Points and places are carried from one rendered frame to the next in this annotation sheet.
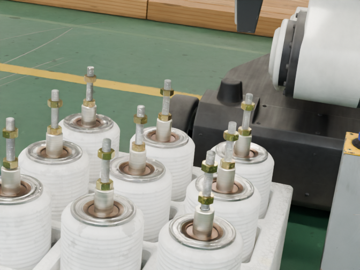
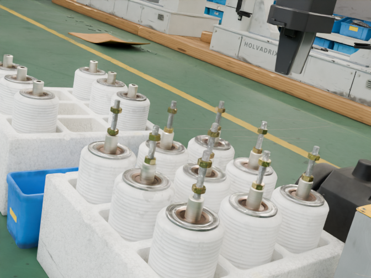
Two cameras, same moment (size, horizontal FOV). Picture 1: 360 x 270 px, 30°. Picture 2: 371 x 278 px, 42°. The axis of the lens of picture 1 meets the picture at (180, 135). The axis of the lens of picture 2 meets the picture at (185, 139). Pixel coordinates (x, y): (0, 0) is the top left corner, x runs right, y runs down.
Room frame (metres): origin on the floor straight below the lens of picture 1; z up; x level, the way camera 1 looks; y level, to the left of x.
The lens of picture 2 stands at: (0.15, -0.35, 0.56)
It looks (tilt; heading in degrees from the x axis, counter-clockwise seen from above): 18 degrees down; 36
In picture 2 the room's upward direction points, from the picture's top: 12 degrees clockwise
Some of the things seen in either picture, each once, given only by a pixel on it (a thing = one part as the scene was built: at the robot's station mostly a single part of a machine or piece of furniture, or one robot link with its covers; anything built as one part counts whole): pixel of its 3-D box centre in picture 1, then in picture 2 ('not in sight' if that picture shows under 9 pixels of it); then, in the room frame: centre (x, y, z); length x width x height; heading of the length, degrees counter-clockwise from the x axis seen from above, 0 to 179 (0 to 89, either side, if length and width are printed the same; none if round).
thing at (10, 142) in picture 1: (10, 148); (114, 121); (0.71, 0.19, 0.30); 0.01 x 0.01 x 0.08
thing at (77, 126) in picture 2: not in sight; (61, 140); (0.92, 0.59, 0.09); 0.39 x 0.39 x 0.18; 74
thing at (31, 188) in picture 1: (10, 189); (110, 150); (0.71, 0.19, 0.25); 0.08 x 0.08 x 0.01
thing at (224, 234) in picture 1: (202, 231); (192, 217); (0.65, -0.03, 0.25); 0.08 x 0.08 x 0.01
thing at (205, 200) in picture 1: (205, 197); (199, 188); (0.65, -0.03, 0.29); 0.02 x 0.02 x 0.01; 53
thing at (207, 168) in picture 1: (209, 166); (204, 162); (0.65, -0.03, 0.33); 0.02 x 0.02 x 0.01; 53
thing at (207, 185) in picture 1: (207, 183); (201, 176); (0.65, -0.03, 0.31); 0.01 x 0.01 x 0.08
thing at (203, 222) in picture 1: (203, 221); (194, 208); (0.65, -0.03, 0.26); 0.02 x 0.02 x 0.03
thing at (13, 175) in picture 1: (10, 179); (111, 143); (0.71, 0.19, 0.26); 0.02 x 0.02 x 0.03
